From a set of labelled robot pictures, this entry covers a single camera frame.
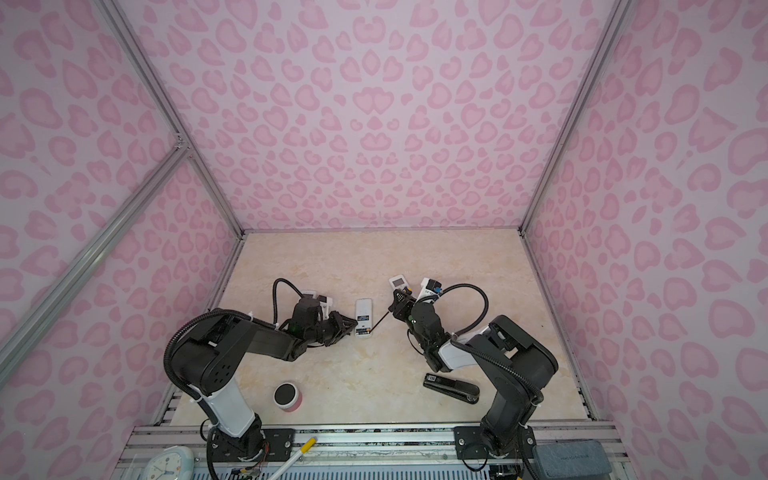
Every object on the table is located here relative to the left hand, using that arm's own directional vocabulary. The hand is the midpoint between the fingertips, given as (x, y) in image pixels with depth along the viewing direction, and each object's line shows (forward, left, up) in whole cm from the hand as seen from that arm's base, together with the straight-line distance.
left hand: (360, 322), depth 92 cm
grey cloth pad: (-36, -51, +1) cm, 62 cm away
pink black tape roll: (-22, +17, +3) cm, 28 cm away
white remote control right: (+16, -12, -1) cm, 20 cm away
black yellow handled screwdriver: (+4, -14, +11) cm, 19 cm away
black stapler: (-20, -25, +1) cm, 32 cm away
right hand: (+5, -10, +10) cm, 15 cm away
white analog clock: (-35, +41, +1) cm, 54 cm away
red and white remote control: (+2, -1, -1) cm, 3 cm away
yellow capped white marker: (-33, +12, -1) cm, 35 cm away
